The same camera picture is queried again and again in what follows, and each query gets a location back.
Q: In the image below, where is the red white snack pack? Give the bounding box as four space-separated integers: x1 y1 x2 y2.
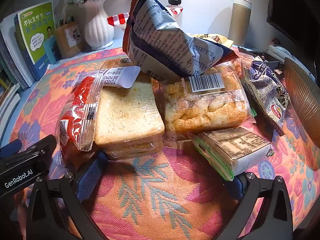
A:
56 66 140 160

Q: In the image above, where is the green white biscuit pack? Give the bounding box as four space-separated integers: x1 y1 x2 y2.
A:
188 127 274 181

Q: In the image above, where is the sliced toast bread pack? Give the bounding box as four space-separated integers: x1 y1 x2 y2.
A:
94 76 165 160

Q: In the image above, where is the purple white chips bag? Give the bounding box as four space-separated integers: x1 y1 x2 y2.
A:
241 60 289 136

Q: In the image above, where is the peanut crisp cake pack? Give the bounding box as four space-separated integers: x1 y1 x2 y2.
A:
152 63 254 140

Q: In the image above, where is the red striped rice crust bag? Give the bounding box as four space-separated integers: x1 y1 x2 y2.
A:
107 5 183 30

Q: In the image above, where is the blue white snack bag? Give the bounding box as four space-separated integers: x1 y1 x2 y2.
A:
123 0 237 81

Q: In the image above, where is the yellow snack bag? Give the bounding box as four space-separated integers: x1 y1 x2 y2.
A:
191 34 234 48

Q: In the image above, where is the stack of books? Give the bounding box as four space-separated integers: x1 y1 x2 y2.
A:
0 11 36 140

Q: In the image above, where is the floral woven table mat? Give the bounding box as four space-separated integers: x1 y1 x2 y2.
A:
9 48 319 239

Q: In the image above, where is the brown round tray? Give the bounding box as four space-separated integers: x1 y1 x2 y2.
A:
284 58 320 146

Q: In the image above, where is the brown pen holder box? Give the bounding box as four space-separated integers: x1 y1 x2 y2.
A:
54 18 84 59

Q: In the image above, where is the green cover book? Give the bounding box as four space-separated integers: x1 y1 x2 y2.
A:
14 1 60 81

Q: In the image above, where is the white ribbed vase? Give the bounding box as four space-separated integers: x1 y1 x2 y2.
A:
83 0 114 50

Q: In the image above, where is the grey pouch case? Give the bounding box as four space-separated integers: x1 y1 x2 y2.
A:
266 45 316 82

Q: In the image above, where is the gold thermos bottle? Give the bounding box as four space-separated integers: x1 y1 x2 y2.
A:
228 0 252 46

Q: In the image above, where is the black monitor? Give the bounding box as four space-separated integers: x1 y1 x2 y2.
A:
267 0 319 60

